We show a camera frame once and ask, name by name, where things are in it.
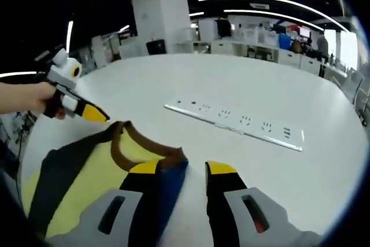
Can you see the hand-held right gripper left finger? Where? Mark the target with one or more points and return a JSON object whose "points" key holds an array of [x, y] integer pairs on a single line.
{"points": [[141, 195]]}

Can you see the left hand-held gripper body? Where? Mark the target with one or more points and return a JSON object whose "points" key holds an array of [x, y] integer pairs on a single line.
{"points": [[66, 69]]}

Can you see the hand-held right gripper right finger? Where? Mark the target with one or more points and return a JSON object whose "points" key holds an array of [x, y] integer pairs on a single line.
{"points": [[222, 200]]}

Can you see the yellow black blue garment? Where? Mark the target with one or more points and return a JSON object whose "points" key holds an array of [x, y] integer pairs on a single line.
{"points": [[86, 177]]}

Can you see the person's left hand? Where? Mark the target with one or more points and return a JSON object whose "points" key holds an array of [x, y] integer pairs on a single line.
{"points": [[42, 96]]}

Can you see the short ceiling light strip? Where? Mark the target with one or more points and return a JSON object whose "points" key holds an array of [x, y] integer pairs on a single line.
{"points": [[17, 74], [70, 36]]}

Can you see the white locker cabinet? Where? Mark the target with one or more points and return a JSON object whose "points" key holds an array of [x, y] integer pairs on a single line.
{"points": [[110, 48]]}

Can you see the white socket panel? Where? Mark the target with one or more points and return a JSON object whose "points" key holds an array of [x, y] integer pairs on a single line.
{"points": [[231, 119]]}

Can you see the black bin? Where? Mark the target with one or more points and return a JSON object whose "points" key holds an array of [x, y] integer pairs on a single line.
{"points": [[156, 47]]}

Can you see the white square pillar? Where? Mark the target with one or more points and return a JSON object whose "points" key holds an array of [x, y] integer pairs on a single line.
{"points": [[162, 12]]}

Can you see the white tall box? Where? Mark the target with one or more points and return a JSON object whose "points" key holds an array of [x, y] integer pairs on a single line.
{"points": [[207, 30]]}

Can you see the white cabinet row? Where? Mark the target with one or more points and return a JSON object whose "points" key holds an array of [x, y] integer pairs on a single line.
{"points": [[289, 56]]}

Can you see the blue barrel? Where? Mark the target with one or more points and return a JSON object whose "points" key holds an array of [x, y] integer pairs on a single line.
{"points": [[285, 41]]}

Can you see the group of white office chairs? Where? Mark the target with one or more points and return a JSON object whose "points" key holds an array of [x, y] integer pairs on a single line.
{"points": [[352, 85]]}

